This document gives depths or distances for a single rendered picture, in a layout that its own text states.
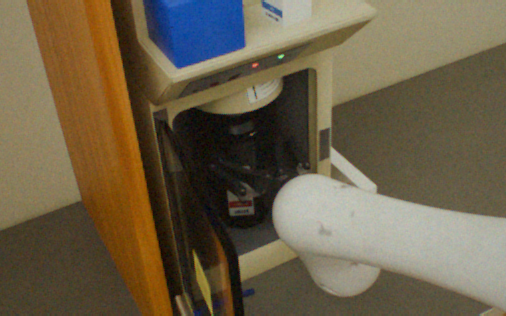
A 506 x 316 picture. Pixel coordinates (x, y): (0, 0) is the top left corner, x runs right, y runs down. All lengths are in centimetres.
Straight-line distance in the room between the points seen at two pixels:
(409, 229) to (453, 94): 108
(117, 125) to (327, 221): 30
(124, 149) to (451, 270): 44
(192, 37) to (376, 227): 32
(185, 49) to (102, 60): 10
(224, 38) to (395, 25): 100
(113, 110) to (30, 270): 65
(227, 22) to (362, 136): 87
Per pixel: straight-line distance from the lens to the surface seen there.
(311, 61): 114
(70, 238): 153
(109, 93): 89
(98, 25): 85
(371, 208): 86
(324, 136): 124
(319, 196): 89
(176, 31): 86
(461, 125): 177
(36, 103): 148
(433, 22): 194
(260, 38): 94
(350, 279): 100
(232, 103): 113
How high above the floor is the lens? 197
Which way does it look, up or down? 39 degrees down
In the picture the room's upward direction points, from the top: 4 degrees counter-clockwise
